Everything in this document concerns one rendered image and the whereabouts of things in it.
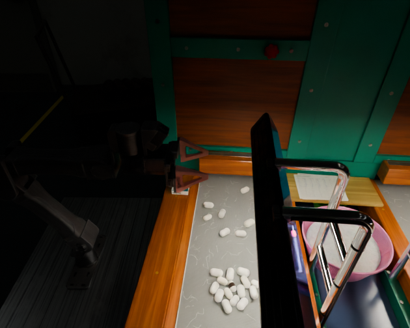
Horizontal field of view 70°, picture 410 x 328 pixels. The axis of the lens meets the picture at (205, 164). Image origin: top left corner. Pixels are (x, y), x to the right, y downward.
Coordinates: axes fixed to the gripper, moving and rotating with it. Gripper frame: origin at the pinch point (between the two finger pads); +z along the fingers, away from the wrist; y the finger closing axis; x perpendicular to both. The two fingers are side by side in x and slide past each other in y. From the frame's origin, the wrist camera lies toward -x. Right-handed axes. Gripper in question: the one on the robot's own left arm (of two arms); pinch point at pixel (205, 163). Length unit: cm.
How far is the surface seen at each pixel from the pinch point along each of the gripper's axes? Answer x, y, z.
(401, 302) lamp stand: 35, -15, 54
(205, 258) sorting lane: 33.2, -3.6, 0.6
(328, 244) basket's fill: 33, 3, 40
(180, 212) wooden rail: 30.9, 12.9, -8.1
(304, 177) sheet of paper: 29, 30, 38
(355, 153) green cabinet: 19, 33, 56
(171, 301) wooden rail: 31.6, -17.9, -8.1
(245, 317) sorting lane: 33.1, -20.8, 10.9
